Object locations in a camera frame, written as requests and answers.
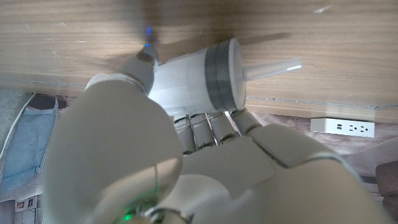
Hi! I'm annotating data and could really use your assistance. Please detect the large clear plastic syringe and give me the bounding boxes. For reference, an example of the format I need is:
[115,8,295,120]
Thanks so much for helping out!
[148,37,303,116]

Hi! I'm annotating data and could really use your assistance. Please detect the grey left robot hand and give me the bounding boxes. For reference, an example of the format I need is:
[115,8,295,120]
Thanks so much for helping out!
[40,43,392,224]

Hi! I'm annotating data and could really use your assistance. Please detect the white power box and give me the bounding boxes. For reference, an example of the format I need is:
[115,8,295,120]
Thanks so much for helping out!
[310,117,376,139]

